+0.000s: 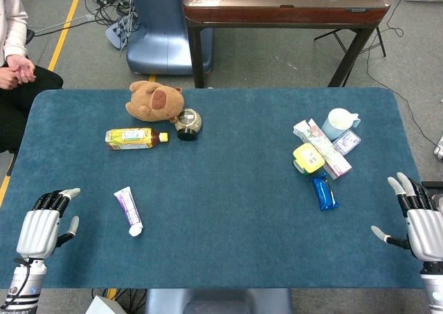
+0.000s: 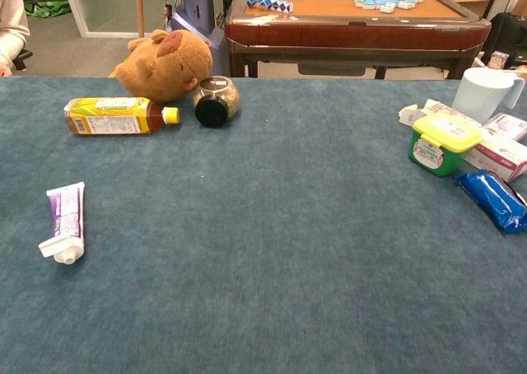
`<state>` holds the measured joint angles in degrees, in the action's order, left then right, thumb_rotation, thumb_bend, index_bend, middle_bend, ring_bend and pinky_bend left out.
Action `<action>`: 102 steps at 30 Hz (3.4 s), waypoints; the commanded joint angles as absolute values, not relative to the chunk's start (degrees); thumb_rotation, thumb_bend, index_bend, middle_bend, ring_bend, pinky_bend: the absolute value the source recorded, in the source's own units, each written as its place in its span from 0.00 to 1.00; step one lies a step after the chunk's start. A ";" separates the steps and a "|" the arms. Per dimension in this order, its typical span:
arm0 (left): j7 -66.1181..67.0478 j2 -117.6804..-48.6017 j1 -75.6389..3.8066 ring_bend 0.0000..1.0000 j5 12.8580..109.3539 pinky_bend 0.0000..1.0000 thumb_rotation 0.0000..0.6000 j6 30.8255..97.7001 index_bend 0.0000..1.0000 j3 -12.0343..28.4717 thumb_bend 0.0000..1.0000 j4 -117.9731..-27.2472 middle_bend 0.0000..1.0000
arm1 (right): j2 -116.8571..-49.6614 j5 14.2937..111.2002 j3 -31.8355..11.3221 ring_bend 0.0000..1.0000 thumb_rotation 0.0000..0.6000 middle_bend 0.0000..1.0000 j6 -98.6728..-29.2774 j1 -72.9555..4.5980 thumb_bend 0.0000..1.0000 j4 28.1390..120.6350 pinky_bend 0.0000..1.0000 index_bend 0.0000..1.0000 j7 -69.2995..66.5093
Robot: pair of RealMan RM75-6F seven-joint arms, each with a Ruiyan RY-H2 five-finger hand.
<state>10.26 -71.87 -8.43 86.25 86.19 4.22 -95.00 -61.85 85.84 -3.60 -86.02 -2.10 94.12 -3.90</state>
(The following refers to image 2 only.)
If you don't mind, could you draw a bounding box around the tea bottle yellow label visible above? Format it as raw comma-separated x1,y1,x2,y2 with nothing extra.
63,96,181,137

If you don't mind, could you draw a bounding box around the glass jar black lid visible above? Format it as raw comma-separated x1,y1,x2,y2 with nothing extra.
192,75,241,129

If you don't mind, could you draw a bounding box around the small purple white packet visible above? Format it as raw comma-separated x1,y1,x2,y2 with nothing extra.
482,112,527,143

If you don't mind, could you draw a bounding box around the blue white snake puzzle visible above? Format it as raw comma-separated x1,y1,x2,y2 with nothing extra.
246,0,294,13

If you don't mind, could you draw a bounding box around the blue felt table cover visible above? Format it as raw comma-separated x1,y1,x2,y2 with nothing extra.
0,75,527,374

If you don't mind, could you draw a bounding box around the seated person white top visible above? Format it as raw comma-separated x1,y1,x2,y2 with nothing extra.
0,0,30,77

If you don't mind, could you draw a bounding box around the brown capybara plush toy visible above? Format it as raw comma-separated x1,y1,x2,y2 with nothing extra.
109,28,214,105

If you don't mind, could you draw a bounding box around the long floral pink box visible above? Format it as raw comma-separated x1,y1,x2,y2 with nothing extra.
398,98,527,183

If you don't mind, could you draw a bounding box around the purple white tube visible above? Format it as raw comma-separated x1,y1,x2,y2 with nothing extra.
37,181,86,265

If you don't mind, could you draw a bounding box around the blue snack packet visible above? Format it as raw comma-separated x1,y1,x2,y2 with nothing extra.
455,169,527,235

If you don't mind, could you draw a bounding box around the black bag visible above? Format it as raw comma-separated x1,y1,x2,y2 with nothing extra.
481,12,527,68

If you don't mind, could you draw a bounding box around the green bag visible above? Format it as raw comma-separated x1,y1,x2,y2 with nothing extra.
23,1,72,20

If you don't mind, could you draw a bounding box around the brown mahjong table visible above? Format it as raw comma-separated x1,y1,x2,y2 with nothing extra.
224,0,493,81

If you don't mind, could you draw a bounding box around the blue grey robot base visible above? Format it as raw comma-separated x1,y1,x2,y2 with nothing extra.
166,0,228,77

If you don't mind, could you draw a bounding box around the wooden pole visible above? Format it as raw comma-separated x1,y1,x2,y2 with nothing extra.
134,0,146,39

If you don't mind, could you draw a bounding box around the small printed box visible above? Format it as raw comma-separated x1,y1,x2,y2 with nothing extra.
489,50,510,70

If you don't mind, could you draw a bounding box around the light blue plastic cup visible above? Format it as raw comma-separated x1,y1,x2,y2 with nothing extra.
451,67,526,124

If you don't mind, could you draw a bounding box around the green tub yellow lid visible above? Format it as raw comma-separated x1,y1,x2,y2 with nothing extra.
408,113,483,178

